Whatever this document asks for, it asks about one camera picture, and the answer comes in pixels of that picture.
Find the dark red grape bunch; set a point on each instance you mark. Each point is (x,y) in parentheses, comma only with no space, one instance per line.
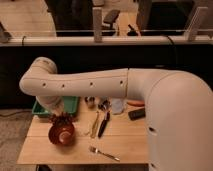
(63,119)

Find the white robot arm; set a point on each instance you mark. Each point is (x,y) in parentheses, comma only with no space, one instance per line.
(178,104)

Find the small metal cup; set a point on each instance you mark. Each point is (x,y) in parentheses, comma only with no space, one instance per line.
(90,101)

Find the wooden table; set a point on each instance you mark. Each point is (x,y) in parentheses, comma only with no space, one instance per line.
(123,141)

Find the silver fork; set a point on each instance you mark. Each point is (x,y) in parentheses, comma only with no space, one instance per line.
(97,151)

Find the olive handled utensil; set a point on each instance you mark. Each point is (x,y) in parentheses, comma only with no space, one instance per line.
(95,125)

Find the office chair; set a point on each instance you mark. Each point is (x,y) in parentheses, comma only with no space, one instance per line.
(111,17)

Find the red bowl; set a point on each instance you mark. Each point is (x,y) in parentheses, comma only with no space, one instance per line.
(61,133)

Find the black rectangular block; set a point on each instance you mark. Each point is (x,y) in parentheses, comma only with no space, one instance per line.
(137,114)

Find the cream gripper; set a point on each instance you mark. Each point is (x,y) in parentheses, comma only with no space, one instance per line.
(58,110)

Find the black handled utensil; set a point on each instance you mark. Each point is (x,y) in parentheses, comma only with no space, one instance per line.
(105,108)

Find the green plastic tray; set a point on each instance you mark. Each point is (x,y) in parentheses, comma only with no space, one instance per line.
(70,106)

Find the orange carrot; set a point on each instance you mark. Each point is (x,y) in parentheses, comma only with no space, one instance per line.
(136,103)

